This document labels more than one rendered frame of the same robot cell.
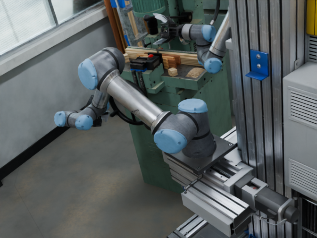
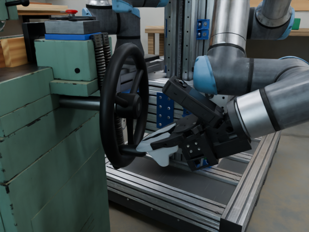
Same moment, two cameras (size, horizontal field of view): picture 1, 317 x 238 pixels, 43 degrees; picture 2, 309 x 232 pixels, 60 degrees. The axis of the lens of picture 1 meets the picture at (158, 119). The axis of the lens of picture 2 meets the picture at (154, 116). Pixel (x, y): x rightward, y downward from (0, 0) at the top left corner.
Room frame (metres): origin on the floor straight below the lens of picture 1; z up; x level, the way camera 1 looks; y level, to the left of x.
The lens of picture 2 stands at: (2.15, 0.71, 1.01)
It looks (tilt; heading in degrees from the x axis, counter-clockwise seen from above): 21 degrees down; 244
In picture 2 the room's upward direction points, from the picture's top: straight up
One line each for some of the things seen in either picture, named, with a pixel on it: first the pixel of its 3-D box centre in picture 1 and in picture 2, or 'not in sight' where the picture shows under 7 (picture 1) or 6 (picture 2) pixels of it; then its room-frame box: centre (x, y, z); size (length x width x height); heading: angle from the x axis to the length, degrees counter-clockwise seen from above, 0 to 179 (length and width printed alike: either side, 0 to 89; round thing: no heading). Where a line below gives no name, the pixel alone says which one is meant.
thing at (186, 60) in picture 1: (170, 58); not in sight; (2.15, -0.14, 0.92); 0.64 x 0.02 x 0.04; 50
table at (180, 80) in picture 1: (156, 74); (49, 72); (2.10, -0.04, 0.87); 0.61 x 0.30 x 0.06; 50
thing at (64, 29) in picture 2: (145, 63); (76, 25); (2.02, 0.01, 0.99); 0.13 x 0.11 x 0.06; 50
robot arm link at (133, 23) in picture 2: not in sight; (126, 20); (1.68, -0.56, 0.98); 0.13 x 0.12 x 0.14; 2
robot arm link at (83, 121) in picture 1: (82, 119); (282, 79); (1.72, 0.36, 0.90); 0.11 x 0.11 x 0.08; 47
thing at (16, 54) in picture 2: (155, 62); (30, 49); (2.13, -0.05, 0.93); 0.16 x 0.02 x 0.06; 50
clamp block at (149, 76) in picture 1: (146, 74); (77, 56); (2.03, 0.01, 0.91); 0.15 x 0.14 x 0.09; 50
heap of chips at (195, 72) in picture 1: (195, 71); not in sight; (1.95, -0.25, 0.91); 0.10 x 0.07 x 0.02; 140
